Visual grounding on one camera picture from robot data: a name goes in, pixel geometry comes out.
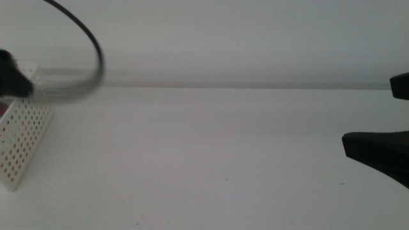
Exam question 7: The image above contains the red soda can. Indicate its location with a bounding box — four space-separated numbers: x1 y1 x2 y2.
0 100 11 119

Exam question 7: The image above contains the white perforated plastic basket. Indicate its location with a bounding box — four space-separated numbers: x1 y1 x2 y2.
0 60 54 193

